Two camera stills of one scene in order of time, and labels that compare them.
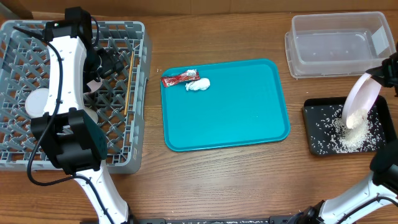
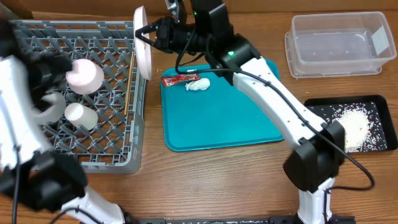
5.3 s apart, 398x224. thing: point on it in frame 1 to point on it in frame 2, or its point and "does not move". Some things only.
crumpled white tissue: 201,84 does not move
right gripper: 385,73 to 165,34
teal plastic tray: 247,103 does not move
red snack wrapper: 191,74 does not move
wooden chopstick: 129,83 does not move
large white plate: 359,99 to 142,50
